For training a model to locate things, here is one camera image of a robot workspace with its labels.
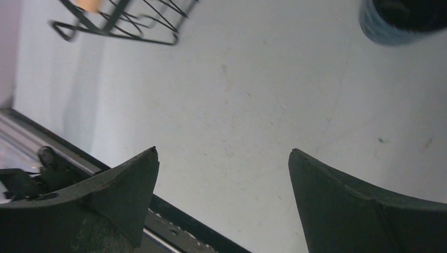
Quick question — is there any dark blue mug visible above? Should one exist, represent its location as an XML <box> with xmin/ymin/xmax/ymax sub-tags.
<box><xmin>358</xmin><ymin>0</ymin><xmax>446</xmax><ymax>46</ymax></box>

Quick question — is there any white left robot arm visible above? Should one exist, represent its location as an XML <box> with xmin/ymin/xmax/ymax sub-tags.
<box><xmin>1</xmin><ymin>146</ymin><xmax>90</xmax><ymax>201</ymax></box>

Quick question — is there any right wooden rack handle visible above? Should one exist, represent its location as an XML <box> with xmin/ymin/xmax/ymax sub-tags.
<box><xmin>75</xmin><ymin>0</ymin><xmax>104</xmax><ymax>13</ymax></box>

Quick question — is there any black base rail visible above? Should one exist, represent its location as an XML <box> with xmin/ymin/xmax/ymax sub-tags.
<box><xmin>1</xmin><ymin>108</ymin><xmax>245</xmax><ymax>252</ymax></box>

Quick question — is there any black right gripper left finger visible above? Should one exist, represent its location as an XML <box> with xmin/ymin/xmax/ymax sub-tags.
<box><xmin>1</xmin><ymin>147</ymin><xmax>159</xmax><ymax>252</ymax></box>

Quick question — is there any black wire dish rack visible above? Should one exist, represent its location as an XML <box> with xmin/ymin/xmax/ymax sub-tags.
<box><xmin>49</xmin><ymin>1</ymin><xmax>198</xmax><ymax>46</ymax></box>

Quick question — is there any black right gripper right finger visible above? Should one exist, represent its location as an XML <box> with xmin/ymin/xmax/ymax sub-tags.
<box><xmin>288</xmin><ymin>149</ymin><xmax>446</xmax><ymax>252</ymax></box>

